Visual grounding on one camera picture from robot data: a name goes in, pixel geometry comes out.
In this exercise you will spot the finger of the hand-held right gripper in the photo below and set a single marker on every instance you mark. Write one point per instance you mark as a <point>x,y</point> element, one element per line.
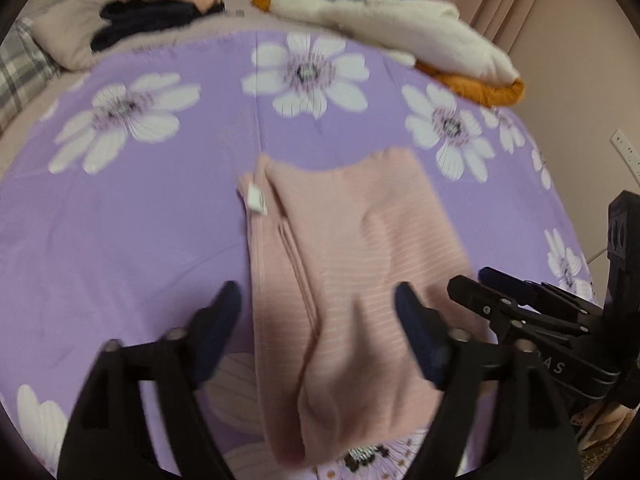
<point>492,277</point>
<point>500,312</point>

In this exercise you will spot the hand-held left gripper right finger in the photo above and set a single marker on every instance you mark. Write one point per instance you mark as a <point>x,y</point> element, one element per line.
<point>417,340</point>

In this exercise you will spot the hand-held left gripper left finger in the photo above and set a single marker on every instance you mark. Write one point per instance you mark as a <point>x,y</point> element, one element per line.
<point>222,325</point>

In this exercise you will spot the pink striped shirt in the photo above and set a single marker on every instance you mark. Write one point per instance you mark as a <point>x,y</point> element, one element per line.
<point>350,260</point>

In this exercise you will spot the folded navy clothes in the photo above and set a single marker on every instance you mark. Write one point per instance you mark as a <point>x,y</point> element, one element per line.
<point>145,17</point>

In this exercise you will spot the purple floral blanket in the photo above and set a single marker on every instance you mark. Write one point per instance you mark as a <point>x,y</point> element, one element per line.
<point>125,235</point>

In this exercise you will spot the white power strip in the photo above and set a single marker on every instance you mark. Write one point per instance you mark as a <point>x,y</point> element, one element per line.
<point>626,150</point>

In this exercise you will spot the plaid duvet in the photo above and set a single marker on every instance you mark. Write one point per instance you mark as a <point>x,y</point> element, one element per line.
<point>20,75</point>

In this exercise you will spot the grey pillow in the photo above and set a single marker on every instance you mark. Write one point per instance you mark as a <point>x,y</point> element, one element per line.
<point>70,35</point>

